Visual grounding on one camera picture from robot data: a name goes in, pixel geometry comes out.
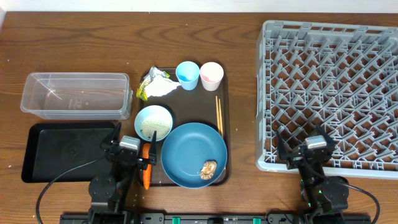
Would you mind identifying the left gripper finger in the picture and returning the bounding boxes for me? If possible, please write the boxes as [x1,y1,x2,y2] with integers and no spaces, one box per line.
[148,131,157,166]
[100,123,122,149]

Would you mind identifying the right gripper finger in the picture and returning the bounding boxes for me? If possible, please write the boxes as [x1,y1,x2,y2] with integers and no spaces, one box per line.
[316,124,336,152]
[275,131,289,161]

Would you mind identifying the light blue rice bowl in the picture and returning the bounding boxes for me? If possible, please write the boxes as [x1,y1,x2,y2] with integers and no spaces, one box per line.
[134,105,173,141]

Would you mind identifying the snack wrapper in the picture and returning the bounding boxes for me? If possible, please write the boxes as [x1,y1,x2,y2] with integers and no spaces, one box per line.
[136,66,170,101]

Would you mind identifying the light blue plastic cup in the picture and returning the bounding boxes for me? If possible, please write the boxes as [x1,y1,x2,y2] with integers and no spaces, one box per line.
[175,61,200,91]

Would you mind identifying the pink plastic cup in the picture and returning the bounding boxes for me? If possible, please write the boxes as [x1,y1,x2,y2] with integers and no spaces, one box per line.
[200,62,224,91]

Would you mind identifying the white paper napkin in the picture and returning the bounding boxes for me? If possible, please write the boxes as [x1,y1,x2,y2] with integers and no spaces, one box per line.
[144,77,180,98]

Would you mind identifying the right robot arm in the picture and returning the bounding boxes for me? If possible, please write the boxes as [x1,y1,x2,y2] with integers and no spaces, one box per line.
[276,126,349,223]

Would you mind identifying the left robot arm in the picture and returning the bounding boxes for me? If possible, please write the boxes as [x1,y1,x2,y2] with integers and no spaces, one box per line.
[88,123,157,224]

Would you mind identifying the grey plastic dishwasher rack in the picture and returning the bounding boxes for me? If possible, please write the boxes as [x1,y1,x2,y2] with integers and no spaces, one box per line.
[255,21,397,180]

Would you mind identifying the orange carrot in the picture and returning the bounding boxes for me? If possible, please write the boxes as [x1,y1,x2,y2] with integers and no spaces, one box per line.
[142,143,152,190]

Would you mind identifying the white rice pile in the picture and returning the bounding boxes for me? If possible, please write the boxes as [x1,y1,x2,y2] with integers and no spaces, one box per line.
[141,119,171,141]

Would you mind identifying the large blue plate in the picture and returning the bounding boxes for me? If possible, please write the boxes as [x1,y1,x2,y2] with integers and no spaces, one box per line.
[161,123,228,189]

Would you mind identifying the brown food scrap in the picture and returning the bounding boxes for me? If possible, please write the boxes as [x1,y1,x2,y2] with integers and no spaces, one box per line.
[200,160,218,180]

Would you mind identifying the black rectangular tray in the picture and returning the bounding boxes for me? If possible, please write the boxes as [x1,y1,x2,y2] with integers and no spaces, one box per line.
[21,122,114,183]

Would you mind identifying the clear plastic bin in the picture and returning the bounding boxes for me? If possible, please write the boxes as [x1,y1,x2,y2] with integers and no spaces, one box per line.
[21,72,133,120]

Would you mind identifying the dark brown serving tray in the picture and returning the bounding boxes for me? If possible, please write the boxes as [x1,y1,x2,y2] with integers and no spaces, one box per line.
[137,77,231,187]

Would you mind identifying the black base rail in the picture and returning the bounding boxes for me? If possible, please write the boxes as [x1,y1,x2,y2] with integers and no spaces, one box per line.
[59,212,373,224]

